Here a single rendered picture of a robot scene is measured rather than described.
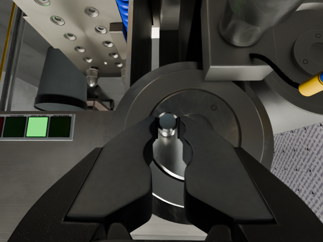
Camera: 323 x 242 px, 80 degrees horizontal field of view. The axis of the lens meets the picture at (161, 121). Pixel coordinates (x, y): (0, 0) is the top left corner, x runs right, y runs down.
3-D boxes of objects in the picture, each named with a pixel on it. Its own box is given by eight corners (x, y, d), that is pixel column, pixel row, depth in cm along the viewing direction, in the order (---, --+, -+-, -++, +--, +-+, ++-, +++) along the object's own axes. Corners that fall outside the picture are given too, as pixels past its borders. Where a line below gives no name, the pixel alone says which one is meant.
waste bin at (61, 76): (63, 67, 269) (57, 115, 255) (30, 44, 217) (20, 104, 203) (99, 64, 259) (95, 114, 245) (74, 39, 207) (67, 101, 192)
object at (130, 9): (136, -76, 24) (130, 63, 20) (152, 41, 47) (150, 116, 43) (132, -76, 24) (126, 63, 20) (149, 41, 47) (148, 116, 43)
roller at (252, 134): (287, 108, 16) (225, 239, 14) (214, 140, 41) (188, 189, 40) (167, 47, 18) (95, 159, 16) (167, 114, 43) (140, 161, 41)
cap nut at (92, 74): (97, 67, 52) (96, 84, 51) (102, 74, 55) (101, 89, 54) (83, 68, 52) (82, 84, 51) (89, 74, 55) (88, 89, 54)
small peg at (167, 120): (180, 114, 13) (175, 134, 13) (178, 122, 16) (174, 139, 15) (159, 109, 13) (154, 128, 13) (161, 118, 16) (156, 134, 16)
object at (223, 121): (236, 189, 15) (138, 172, 15) (228, 186, 17) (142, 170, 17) (244, 96, 16) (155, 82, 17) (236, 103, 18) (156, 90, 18)
